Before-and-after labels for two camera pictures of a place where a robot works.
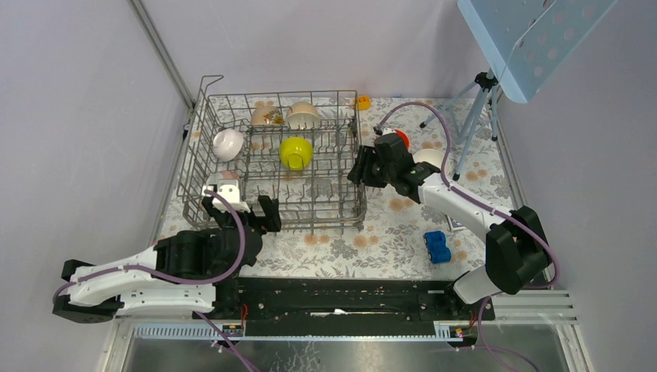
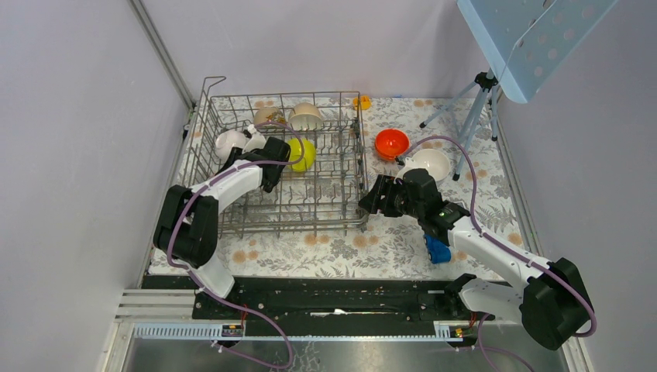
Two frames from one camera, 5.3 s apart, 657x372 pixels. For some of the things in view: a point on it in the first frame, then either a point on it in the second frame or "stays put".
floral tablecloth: x=298 y=149 stays put
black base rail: x=345 y=306 stays put
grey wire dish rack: x=296 y=147 stays put
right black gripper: x=364 y=159 -> x=383 y=185
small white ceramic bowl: x=227 y=144 stays put
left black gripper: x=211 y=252 -> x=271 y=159
